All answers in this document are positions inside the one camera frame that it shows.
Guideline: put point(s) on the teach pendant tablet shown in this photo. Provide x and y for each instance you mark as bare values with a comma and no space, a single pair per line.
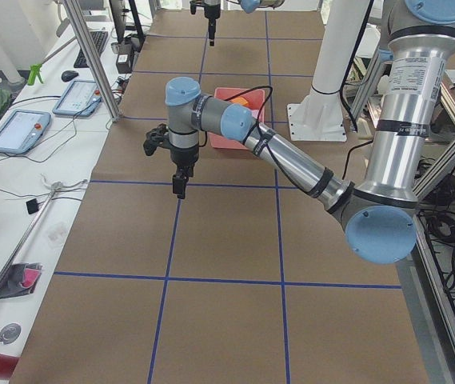
80,99
22,130

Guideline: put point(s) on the pink and grey pouch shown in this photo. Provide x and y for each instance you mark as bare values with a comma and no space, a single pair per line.
20,280

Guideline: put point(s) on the black rectangular box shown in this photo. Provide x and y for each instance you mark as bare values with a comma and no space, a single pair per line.
125,58

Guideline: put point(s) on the near teach pendant tablet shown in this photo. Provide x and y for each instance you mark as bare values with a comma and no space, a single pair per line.
22,130

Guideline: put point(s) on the orange foam block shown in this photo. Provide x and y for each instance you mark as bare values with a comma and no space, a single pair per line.
240,101

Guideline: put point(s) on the pink plastic bin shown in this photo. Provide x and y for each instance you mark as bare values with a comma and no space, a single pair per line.
235,122

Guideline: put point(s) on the far teach pendant tablet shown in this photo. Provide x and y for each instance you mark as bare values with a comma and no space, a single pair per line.
80,99

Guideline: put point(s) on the white pedestal column base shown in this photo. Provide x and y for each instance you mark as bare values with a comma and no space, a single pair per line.
319,116

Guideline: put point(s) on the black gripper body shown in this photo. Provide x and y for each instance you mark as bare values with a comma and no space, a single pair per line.
210,16
183,157

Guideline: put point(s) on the aluminium frame post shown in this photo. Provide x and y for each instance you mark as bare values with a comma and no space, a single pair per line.
85,41

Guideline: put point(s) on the green handled grabber tool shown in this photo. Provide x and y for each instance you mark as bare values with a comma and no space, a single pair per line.
35,69

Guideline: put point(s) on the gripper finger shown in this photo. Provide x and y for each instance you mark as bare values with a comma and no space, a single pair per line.
212,22
179,181

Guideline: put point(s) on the black computer mouse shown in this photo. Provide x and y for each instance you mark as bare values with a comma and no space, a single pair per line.
69,75

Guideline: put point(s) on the black computer monitor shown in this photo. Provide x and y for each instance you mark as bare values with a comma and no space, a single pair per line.
119,11

